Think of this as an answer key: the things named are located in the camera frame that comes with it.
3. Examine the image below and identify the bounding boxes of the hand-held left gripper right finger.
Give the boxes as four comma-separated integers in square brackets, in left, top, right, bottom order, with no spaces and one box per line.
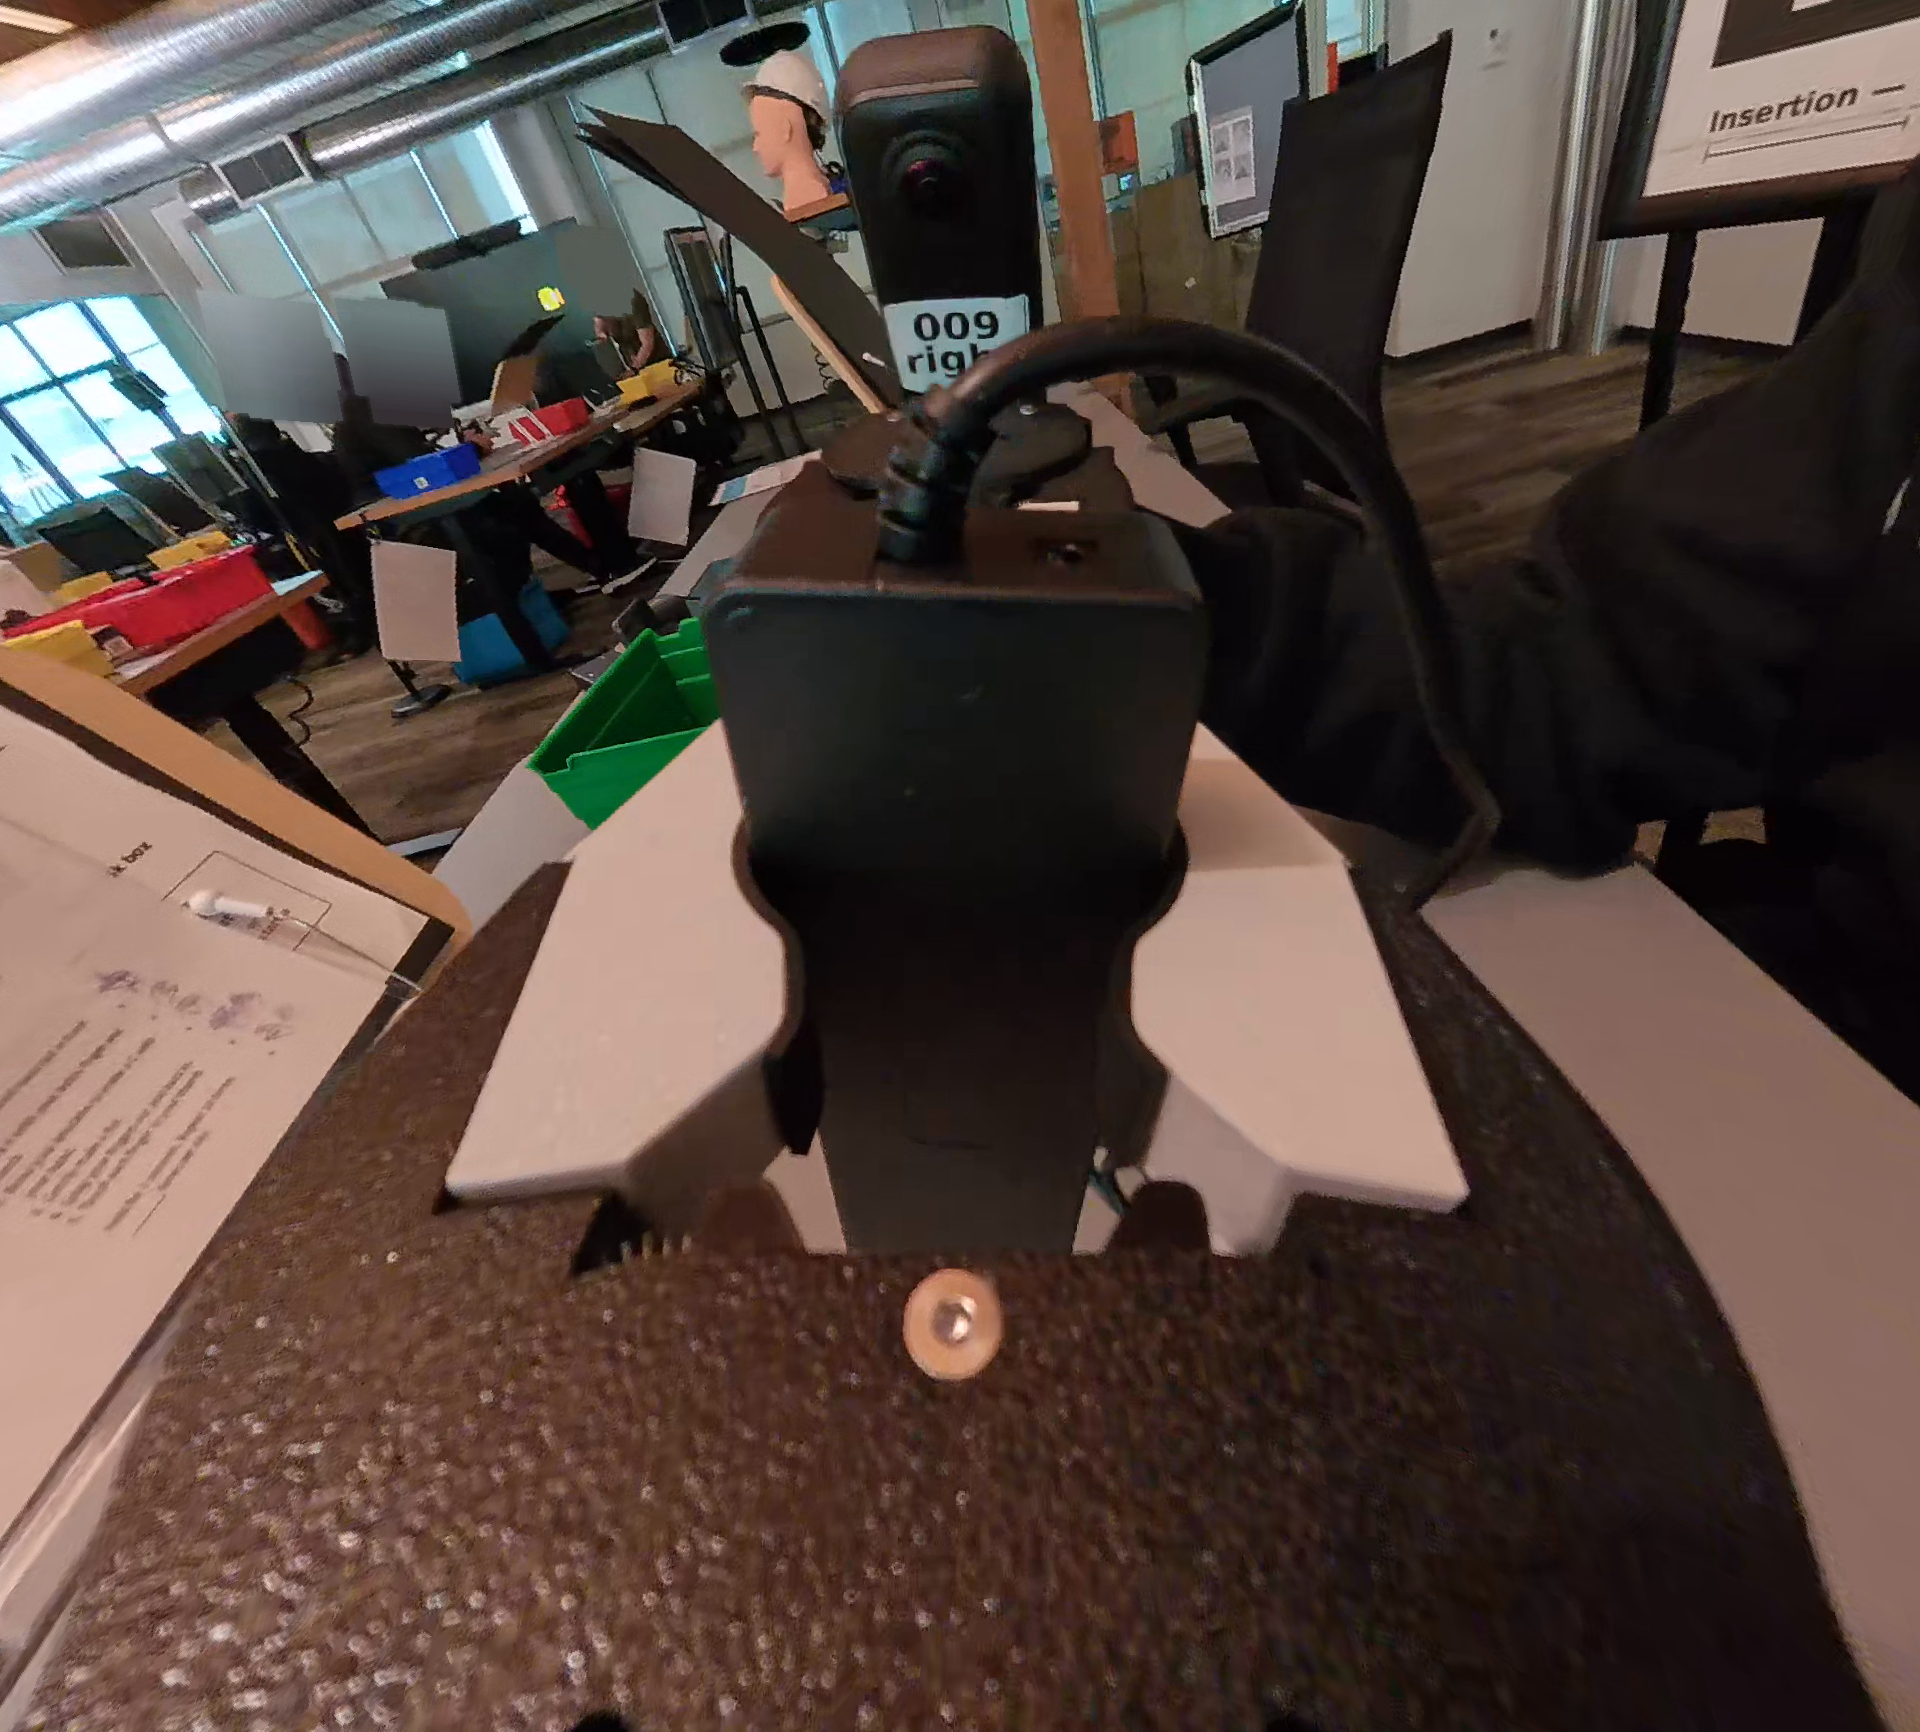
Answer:
[1098,719,1471,1259]

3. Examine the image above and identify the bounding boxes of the green plastic bin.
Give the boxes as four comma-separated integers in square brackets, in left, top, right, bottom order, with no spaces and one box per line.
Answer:
[528,617,725,828]

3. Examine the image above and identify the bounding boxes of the red plastic bin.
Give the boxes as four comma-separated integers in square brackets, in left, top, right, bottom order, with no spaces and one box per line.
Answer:
[42,544,278,652]

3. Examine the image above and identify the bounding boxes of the blue storage box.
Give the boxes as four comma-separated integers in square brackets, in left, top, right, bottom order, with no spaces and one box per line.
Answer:
[453,584,571,688]

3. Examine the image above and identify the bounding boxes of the wooden document stand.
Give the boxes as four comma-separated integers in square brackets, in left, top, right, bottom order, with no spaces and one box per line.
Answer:
[0,640,476,1555]

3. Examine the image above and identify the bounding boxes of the wooden desk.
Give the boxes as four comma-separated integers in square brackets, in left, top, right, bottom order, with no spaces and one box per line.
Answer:
[112,568,392,834]
[335,382,707,594]

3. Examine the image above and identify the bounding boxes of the black framed floor sign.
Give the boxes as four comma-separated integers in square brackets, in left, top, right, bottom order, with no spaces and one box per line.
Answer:
[1591,0,1920,431]

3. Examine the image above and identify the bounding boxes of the silver ventilation duct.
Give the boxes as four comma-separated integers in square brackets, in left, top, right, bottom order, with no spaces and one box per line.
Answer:
[0,0,781,234]

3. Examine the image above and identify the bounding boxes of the printed instruction sheets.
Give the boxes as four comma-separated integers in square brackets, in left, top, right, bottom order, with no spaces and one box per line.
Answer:
[0,713,430,1525]

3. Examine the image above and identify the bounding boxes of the yellow plastic bin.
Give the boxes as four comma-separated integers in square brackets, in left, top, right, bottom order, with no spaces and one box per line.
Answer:
[0,618,120,684]

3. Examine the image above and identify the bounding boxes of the hanging white paper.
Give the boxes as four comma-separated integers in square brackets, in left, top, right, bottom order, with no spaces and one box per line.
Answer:
[625,449,695,547]
[372,542,460,664]

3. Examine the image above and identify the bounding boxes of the person's right forearm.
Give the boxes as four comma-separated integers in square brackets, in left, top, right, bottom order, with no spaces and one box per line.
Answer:
[1183,215,1920,883]

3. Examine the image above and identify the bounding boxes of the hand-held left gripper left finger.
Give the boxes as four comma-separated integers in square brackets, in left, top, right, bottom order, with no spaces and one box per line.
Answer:
[444,719,826,1237]

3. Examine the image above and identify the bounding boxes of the thick black hub cable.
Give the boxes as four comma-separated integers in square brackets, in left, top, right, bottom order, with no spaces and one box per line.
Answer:
[874,316,1506,898]

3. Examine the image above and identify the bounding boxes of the black mesh chair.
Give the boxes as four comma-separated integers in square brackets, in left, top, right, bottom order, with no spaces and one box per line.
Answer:
[1162,31,1457,513]

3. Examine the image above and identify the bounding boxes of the black foam board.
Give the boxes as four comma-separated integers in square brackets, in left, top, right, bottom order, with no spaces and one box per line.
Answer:
[573,105,905,412]

